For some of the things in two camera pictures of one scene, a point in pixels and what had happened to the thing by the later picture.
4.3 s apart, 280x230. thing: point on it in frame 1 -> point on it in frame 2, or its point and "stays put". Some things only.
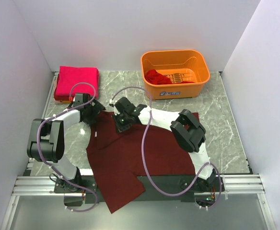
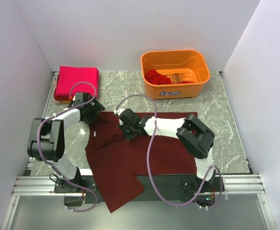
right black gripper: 119,127 -> 127,137
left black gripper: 97,108 stays put
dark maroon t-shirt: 114,158 stays put
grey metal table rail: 87,185 stays put
